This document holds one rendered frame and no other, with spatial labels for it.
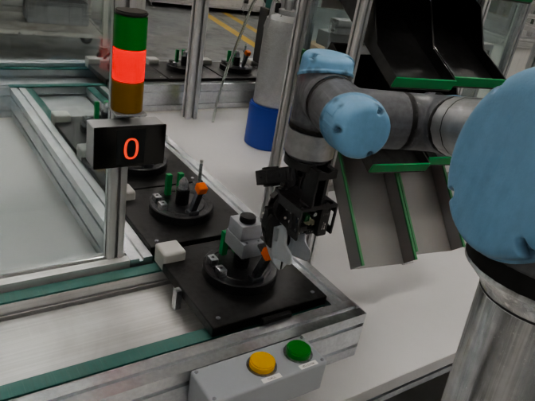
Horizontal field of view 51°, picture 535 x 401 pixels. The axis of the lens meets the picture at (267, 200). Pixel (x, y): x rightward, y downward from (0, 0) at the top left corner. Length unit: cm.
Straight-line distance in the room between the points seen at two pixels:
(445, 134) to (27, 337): 71
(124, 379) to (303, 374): 27
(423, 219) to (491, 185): 92
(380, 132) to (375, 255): 50
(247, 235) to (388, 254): 32
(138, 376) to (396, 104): 52
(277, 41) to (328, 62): 109
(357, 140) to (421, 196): 63
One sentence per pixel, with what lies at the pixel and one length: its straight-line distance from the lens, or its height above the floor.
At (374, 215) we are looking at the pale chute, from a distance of 118.
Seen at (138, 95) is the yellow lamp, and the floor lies 129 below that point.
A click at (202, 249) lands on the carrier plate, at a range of 113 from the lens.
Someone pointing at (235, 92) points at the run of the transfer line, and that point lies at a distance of 233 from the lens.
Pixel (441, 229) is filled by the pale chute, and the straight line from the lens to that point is 130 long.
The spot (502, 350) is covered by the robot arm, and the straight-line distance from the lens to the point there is 41.
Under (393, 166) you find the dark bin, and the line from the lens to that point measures 106.
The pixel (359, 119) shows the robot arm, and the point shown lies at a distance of 67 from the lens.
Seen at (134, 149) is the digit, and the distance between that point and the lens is 95.
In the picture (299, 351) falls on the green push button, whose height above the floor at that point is 97.
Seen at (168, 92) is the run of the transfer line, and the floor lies 93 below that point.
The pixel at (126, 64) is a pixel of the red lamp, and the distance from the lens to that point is 91.
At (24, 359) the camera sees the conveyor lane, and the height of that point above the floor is 92.
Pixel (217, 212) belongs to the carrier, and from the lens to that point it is 127.
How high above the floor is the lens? 157
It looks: 26 degrees down
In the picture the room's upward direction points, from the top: 10 degrees clockwise
